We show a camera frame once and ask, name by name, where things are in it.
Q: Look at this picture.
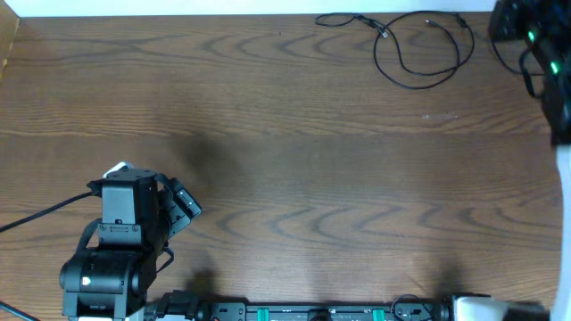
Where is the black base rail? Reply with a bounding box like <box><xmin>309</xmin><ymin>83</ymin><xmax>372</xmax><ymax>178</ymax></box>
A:
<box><xmin>145</xmin><ymin>289</ymin><xmax>550</xmax><ymax>321</ymax></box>

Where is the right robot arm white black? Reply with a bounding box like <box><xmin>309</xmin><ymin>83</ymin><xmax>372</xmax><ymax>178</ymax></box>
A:
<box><xmin>434</xmin><ymin>0</ymin><xmax>570</xmax><ymax>321</ymax></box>

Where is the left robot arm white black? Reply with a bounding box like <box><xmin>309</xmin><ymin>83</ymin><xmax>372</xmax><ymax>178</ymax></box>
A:
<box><xmin>59</xmin><ymin>163</ymin><xmax>202</xmax><ymax>320</ymax></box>

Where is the black USB cable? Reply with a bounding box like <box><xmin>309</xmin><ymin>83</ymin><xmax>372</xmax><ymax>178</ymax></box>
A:
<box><xmin>314</xmin><ymin>10</ymin><xmax>476</xmax><ymax>91</ymax></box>

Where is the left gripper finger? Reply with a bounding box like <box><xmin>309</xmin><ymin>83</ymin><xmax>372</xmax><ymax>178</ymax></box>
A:
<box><xmin>170</xmin><ymin>178</ymin><xmax>202</xmax><ymax>218</ymax></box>
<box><xmin>162</xmin><ymin>192</ymin><xmax>190</xmax><ymax>237</ymax></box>

